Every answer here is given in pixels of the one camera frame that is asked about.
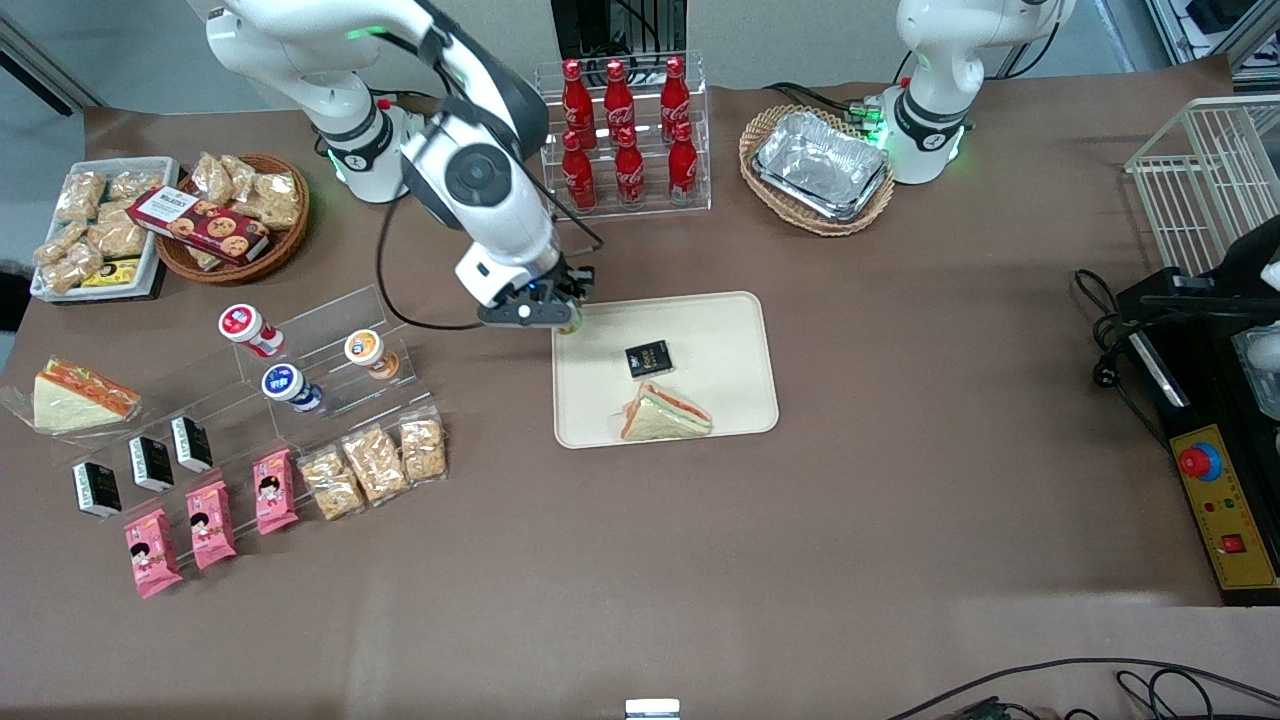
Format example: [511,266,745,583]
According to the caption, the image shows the white rectangular snack tray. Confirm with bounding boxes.
[30,157,181,303]

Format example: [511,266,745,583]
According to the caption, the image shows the long black cable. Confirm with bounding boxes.
[885,657,1280,720]

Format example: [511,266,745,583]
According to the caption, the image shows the pink snack packet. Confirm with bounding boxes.
[185,480,238,571]
[123,508,185,599]
[252,448,299,536]

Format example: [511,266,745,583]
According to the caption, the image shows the black power cable with plug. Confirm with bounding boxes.
[1073,268,1171,451]

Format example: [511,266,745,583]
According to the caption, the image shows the white wire rack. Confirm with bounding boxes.
[1125,95,1280,276]

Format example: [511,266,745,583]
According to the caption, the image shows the looped black cable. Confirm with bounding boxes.
[1115,668,1236,720]

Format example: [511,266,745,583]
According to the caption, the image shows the cream plastic tray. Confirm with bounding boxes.
[551,291,780,450]

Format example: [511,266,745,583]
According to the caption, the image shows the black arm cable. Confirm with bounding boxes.
[375,0,606,333]

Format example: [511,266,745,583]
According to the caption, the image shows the clear acrylic stepped stand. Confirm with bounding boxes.
[70,285,446,561]

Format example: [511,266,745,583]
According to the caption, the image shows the aluminium foil tray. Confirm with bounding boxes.
[752,110,891,223]

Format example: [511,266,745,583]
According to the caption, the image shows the clear acrylic bottle rack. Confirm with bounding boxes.
[535,52,713,221]

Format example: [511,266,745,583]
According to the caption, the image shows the red cookie box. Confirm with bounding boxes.
[127,186,271,266]

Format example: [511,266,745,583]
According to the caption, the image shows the red cola bottle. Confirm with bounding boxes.
[561,130,599,214]
[603,58,636,141]
[667,120,700,204]
[612,125,647,208]
[660,55,693,136]
[560,58,596,151]

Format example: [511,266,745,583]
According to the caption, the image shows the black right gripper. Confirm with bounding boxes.
[528,255,598,306]

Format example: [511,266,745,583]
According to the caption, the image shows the black cables at arm base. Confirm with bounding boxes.
[765,82,883,129]

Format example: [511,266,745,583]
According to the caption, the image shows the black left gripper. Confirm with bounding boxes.
[1205,215,1280,301]

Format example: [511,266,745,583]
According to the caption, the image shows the blue gum bottle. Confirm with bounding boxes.
[261,363,324,414]

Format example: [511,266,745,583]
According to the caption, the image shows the black equipment rack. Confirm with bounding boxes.
[550,0,689,59]

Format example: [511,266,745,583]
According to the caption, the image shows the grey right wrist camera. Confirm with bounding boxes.
[477,298,578,330]

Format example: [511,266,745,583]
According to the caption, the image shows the black sealing machine yellow panel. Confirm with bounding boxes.
[1115,265,1280,608]

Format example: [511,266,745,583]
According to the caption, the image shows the wrapped triangle sandwich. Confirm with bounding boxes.
[0,357,143,436]
[612,381,715,444]

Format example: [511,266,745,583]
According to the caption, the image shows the wicker basket with foil trays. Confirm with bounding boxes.
[738,104,896,238]

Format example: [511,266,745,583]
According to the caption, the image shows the clear pack of peanut brittle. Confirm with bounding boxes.
[297,445,367,521]
[400,405,448,486]
[341,424,411,506]

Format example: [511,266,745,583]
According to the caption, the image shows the small black box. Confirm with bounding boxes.
[128,436,176,493]
[170,415,214,474]
[72,460,123,518]
[625,340,674,381]

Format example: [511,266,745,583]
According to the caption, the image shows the red gum bottle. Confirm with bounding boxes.
[218,303,286,359]

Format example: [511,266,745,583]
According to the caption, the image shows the wicker basket with snacks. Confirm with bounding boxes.
[155,153,311,286]

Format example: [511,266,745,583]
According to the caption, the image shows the orange gum bottle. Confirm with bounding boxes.
[344,329,401,381]

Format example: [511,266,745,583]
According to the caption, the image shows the yellow and black packet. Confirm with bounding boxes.
[80,258,141,289]

